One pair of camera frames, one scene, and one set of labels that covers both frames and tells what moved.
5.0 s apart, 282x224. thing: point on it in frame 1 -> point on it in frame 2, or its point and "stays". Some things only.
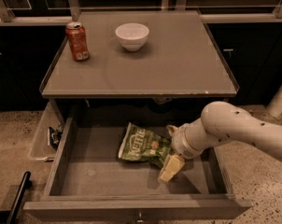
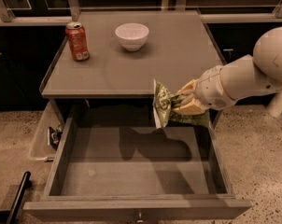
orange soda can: [77, 41] stays
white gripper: [180, 142] -> [212, 89]
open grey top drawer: [89, 181] stays
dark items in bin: [55, 135] stays
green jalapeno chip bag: [142, 144] -> [164, 103]
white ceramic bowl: [132, 35] stays
